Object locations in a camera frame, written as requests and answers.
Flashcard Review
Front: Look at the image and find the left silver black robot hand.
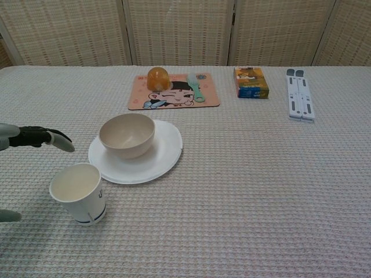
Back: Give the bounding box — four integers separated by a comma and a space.
0, 122, 75, 223

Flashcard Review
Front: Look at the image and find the white paper cup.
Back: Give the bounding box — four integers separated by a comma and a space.
49, 162, 107, 226

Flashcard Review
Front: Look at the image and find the beige bowl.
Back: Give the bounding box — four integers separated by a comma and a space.
99, 113, 155, 159

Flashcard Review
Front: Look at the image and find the white paper plate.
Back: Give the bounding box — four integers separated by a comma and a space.
88, 119, 184, 184

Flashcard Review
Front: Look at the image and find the orange translucent cup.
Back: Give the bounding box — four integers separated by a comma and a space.
146, 66, 170, 92

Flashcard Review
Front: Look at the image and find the pink cartoon mouse pad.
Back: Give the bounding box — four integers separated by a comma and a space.
128, 72, 221, 111

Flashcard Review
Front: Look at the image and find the mint green spoon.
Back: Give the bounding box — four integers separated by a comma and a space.
186, 73, 206, 103

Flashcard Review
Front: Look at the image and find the woven folding screen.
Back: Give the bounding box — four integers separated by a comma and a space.
0, 0, 371, 70

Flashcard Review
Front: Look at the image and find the pale woven tablecloth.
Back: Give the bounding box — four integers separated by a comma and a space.
0, 65, 371, 278

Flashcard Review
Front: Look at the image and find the colourful printed box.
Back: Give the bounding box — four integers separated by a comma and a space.
233, 66, 270, 100

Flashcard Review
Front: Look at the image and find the white folding laptop stand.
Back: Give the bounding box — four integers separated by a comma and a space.
285, 68, 315, 123

